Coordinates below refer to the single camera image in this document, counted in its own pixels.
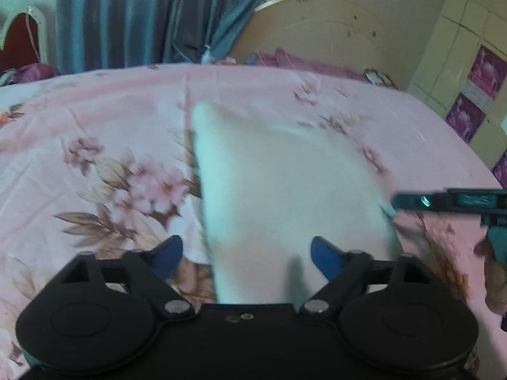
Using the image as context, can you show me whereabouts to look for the pink floral bed sheet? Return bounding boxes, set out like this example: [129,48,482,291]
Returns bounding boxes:
[0,63,507,380]

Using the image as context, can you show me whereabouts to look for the magenta wall poster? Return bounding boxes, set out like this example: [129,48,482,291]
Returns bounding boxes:
[492,154,507,190]
[445,92,487,144]
[466,45,507,100]

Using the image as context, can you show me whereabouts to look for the magenta pillow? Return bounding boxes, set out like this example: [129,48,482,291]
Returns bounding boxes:
[246,47,370,81]

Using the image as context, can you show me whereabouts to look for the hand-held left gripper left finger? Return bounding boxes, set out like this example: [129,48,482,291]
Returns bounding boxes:
[59,235,196,318]

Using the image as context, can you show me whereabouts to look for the beige round headboard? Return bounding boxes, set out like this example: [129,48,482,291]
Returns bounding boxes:
[230,0,409,89]

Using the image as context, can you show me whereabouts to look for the small white garment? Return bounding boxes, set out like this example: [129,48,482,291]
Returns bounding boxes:
[191,101,404,305]

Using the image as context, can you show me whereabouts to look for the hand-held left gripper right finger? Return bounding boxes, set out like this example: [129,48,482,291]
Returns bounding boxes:
[299,236,433,318]

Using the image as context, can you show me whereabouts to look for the person's right hand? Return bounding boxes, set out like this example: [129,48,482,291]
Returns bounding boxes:
[474,238,507,314]

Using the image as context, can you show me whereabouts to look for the blue grey curtain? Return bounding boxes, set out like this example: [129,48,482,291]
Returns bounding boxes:
[55,0,278,74]

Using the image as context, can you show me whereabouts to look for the pile of clothes on bed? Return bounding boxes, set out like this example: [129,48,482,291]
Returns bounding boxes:
[0,62,57,86]

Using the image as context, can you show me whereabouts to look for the red and cream headboard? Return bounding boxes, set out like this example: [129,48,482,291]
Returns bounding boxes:
[0,6,50,73]

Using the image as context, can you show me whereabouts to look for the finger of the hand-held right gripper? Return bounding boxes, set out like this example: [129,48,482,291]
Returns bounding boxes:
[390,191,449,213]

